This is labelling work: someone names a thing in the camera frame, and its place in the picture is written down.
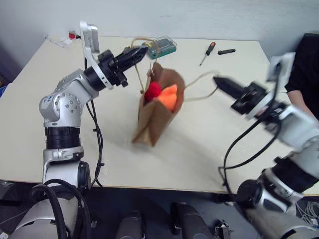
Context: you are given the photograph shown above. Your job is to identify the small metal bracket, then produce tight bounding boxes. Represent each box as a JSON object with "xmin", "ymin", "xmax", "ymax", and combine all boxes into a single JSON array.
[{"xmin": 214, "ymin": 219, "xmax": 235, "ymax": 239}]

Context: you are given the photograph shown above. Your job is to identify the white cable bundle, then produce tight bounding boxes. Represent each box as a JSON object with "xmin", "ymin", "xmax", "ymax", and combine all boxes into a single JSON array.
[{"xmin": 295, "ymin": 196, "xmax": 319, "ymax": 229}]

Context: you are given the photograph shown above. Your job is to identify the brown paper bag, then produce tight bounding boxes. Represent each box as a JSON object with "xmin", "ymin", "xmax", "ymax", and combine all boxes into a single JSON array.
[{"xmin": 131, "ymin": 37, "xmax": 221, "ymax": 147}]

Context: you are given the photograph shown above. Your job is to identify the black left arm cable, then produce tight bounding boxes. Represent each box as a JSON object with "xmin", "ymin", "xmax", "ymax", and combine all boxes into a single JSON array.
[{"xmin": 84, "ymin": 56, "xmax": 104, "ymax": 188}]

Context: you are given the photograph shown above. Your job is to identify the orange black handled screwdriver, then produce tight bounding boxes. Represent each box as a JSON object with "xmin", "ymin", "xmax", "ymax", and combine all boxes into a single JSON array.
[{"xmin": 198, "ymin": 42, "xmax": 216, "ymax": 67}]

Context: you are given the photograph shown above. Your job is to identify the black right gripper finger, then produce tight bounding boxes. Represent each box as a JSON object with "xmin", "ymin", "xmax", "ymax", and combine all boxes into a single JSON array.
[
  {"xmin": 216, "ymin": 82, "xmax": 240, "ymax": 101},
  {"xmin": 213, "ymin": 75, "xmax": 244, "ymax": 92}
]

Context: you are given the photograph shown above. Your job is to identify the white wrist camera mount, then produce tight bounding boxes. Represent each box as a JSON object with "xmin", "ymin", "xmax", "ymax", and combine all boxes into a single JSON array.
[
  {"xmin": 266, "ymin": 52, "xmax": 297, "ymax": 88},
  {"xmin": 79, "ymin": 20, "xmax": 113, "ymax": 90}
]

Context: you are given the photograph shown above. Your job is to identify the person in black clothing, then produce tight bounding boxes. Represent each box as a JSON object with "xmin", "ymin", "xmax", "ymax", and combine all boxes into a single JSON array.
[{"xmin": 285, "ymin": 33, "xmax": 319, "ymax": 118}]

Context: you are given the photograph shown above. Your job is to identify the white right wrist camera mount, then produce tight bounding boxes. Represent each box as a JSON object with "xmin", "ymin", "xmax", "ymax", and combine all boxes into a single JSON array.
[{"xmin": 266, "ymin": 52, "xmax": 297, "ymax": 88}]

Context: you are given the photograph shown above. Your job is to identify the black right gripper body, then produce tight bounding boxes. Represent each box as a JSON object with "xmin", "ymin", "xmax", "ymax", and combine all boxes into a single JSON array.
[{"xmin": 231, "ymin": 81, "xmax": 272, "ymax": 116}]

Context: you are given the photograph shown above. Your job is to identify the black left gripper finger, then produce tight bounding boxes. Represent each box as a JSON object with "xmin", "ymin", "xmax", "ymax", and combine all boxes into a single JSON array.
[
  {"xmin": 123, "ymin": 46, "xmax": 150, "ymax": 58},
  {"xmin": 121, "ymin": 52, "xmax": 148, "ymax": 73}
]

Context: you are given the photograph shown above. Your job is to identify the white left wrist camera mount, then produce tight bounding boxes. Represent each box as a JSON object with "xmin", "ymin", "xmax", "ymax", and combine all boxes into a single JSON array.
[{"xmin": 79, "ymin": 20, "xmax": 113, "ymax": 90}]

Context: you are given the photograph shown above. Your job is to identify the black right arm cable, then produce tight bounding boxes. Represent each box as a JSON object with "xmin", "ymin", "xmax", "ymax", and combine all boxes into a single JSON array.
[{"xmin": 218, "ymin": 119, "xmax": 284, "ymax": 195}]

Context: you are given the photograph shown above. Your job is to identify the red plush toy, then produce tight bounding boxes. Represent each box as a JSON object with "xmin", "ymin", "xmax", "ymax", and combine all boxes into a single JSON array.
[{"xmin": 144, "ymin": 81, "xmax": 162, "ymax": 103}]

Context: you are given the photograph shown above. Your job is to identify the thick black cable bundle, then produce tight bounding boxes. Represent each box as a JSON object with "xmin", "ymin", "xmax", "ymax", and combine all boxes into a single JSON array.
[{"xmin": 30, "ymin": 179, "xmax": 92, "ymax": 239}]

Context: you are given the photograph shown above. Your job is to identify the small white objects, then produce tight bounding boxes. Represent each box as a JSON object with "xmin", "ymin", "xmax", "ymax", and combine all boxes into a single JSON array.
[{"xmin": 44, "ymin": 34, "xmax": 73, "ymax": 48}]

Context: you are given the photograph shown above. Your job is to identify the green transparent plastic box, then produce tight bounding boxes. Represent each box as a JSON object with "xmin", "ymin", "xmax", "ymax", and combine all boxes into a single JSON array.
[{"xmin": 145, "ymin": 35, "xmax": 178, "ymax": 60}]

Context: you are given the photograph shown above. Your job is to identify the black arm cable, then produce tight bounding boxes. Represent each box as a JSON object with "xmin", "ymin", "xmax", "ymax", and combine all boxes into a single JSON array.
[
  {"xmin": 84, "ymin": 56, "xmax": 104, "ymax": 188},
  {"xmin": 218, "ymin": 119, "xmax": 284, "ymax": 195}
]

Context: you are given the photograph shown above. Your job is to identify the orange plush toy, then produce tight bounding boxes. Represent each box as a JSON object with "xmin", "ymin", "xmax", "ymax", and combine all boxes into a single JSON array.
[{"xmin": 158, "ymin": 84, "xmax": 178, "ymax": 111}]

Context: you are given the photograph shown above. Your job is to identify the dark rounded shape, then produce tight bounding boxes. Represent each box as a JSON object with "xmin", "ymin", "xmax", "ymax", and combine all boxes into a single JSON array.
[
  {"xmin": 169, "ymin": 201, "xmax": 214, "ymax": 239},
  {"xmin": 116, "ymin": 210, "xmax": 146, "ymax": 239}
]

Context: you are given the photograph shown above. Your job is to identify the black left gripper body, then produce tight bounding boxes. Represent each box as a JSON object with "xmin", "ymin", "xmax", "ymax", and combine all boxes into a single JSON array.
[{"xmin": 97, "ymin": 49, "xmax": 130, "ymax": 88}]

